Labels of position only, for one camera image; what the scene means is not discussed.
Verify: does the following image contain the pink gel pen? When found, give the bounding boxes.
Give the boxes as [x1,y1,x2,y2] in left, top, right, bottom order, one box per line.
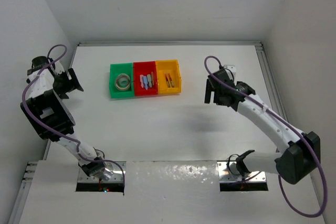
[165,74,170,88]

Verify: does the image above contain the beige masking tape roll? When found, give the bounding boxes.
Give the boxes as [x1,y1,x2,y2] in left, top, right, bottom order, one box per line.
[114,74,131,91]

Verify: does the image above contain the orange pen cap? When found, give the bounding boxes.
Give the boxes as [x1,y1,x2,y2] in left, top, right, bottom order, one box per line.
[151,71,155,87]

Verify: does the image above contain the red gel pen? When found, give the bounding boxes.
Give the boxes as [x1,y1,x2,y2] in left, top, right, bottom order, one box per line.
[169,73,175,88]

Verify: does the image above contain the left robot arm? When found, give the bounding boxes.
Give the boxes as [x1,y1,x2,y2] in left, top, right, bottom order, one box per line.
[20,62,106,177]

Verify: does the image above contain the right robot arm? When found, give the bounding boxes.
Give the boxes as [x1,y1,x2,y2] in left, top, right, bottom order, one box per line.
[205,68,321,185]

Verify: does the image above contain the yellow plastic bin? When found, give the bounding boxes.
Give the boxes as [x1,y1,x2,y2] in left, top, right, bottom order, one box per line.
[155,59,182,95]

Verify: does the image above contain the green plastic bin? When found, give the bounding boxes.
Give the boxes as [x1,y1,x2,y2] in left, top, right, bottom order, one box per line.
[109,63,134,99]

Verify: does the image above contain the red plastic bin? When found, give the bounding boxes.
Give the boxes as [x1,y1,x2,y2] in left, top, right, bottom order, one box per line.
[133,61,158,97]

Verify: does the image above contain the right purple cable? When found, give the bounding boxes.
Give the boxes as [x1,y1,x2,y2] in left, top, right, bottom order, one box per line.
[204,56,328,218]

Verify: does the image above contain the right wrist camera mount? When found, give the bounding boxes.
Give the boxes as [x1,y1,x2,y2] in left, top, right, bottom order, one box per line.
[224,65,236,79]

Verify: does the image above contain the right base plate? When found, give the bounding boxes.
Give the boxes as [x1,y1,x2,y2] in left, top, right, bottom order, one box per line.
[217,161,267,184]

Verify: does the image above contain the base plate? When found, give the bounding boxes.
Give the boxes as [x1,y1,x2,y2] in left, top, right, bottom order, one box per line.
[77,162,126,184]
[217,161,267,184]

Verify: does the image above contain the left base plate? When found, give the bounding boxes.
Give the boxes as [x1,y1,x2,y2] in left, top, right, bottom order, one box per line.
[77,162,126,184]

